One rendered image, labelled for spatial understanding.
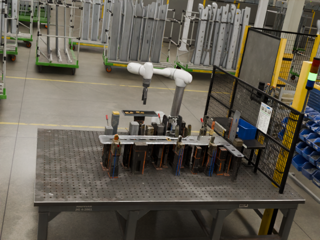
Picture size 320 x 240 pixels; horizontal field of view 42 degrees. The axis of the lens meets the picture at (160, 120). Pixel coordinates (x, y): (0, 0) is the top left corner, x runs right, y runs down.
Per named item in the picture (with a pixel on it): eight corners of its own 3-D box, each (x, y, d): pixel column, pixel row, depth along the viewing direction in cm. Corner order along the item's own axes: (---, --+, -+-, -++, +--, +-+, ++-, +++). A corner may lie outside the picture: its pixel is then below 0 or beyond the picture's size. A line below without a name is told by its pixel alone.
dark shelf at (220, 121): (247, 149, 429) (247, 146, 428) (210, 118, 508) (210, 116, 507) (265, 149, 437) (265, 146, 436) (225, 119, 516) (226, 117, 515)
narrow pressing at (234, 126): (233, 142, 443) (240, 112, 432) (228, 138, 453) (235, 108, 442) (234, 142, 443) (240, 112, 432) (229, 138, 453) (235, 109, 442)
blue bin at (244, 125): (243, 139, 446) (245, 128, 442) (226, 129, 471) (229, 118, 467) (255, 139, 454) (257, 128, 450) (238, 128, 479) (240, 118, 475)
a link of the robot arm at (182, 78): (166, 128, 505) (183, 134, 496) (160, 131, 491) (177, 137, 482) (179, 67, 478) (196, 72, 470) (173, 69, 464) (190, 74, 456)
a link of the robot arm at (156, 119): (153, 125, 512) (156, 108, 505) (166, 129, 505) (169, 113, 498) (147, 128, 498) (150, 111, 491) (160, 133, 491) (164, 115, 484)
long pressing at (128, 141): (102, 145, 389) (102, 143, 388) (97, 135, 408) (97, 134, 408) (231, 145, 437) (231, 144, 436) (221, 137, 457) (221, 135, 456)
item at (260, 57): (260, 170, 631) (293, 39, 566) (252, 170, 627) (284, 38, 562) (225, 136, 752) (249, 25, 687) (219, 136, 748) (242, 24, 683)
